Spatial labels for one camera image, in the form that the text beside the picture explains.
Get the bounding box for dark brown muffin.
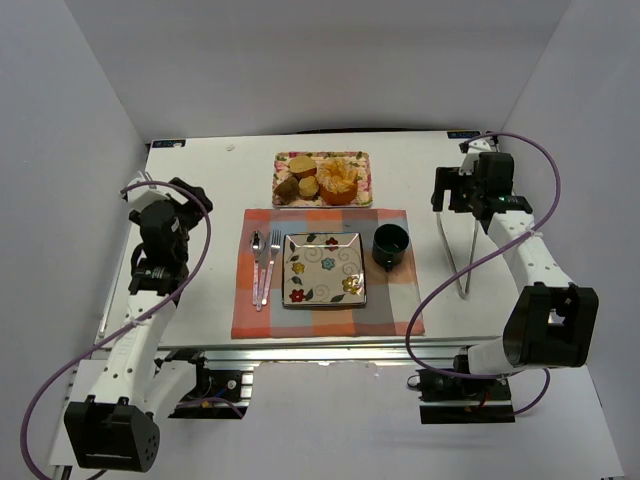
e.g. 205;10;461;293
273;176;299;205

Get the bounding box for orange crumb bundt cake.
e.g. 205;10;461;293
316;158;358;206

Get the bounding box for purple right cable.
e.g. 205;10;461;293
405;132;563;418

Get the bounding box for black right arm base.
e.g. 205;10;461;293
406;369;515;425

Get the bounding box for metal serving tongs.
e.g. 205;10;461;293
436;212;479;275

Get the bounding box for purple cable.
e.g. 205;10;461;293
405;132;563;418
19;182;215;480

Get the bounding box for fork with pink handle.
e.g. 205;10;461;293
258;229;282;308

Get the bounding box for dark green mug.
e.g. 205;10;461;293
372;224;410;272

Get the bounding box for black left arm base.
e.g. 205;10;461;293
154;348;248;420

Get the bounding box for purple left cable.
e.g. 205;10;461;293
19;182;215;480

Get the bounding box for cut yellow muffin half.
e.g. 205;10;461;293
288;155;317;180

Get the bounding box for small yellow muffin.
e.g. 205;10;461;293
298;176;319;200

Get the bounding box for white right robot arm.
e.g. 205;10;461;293
431;138;599;377

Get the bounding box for spoon with pink handle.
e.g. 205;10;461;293
250;231;265;306

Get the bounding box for floral serving tray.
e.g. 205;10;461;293
272;151;373;208

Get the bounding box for checked orange placemat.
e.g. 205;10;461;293
231;209;420;339

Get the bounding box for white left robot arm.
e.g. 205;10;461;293
64;175;213;473

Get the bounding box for square floral plate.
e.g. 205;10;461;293
281;232;367;309

